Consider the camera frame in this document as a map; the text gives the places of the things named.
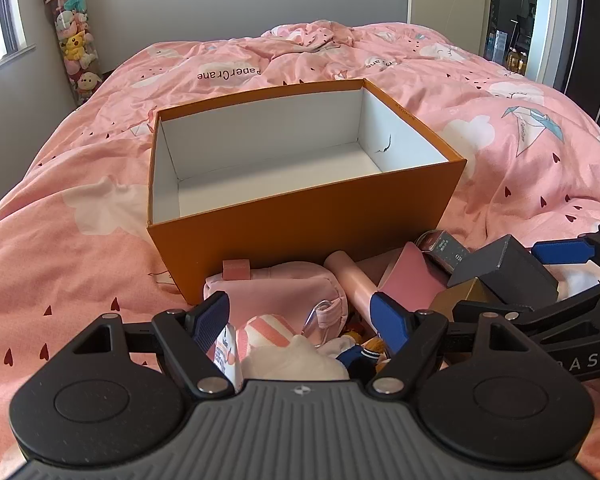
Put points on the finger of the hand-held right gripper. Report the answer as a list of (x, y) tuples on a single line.
[(570, 315), (560, 251)]

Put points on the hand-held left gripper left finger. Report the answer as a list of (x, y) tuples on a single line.
[(211, 321)]

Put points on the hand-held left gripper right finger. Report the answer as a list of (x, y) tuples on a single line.
[(389, 321)]

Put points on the white cream tube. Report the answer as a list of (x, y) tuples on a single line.
[(227, 355)]

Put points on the orange blue plush toy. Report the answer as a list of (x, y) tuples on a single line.
[(356, 356)]

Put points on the pink box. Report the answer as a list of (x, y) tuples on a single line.
[(412, 275)]

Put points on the dark grey box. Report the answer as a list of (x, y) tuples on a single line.
[(505, 270)]

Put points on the pink fabric pouch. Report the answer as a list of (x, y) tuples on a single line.
[(275, 290)]

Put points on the gold box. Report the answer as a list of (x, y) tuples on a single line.
[(460, 294)]

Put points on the white pink striped plush toy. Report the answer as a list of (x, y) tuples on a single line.
[(290, 360)]

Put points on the dark printed box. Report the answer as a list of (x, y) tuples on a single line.
[(445, 251)]

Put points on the orange cardboard box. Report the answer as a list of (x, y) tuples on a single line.
[(280, 240)]

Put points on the pink cylindrical bottle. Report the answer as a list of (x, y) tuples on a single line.
[(345, 276)]

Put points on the pink printed blanket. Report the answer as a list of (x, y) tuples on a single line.
[(80, 160)]

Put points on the black wardrobe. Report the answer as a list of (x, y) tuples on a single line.
[(597, 35)]

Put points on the white door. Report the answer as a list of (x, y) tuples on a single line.
[(450, 0)]

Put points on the clear tube of plush toys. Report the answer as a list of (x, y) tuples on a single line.
[(77, 50)]

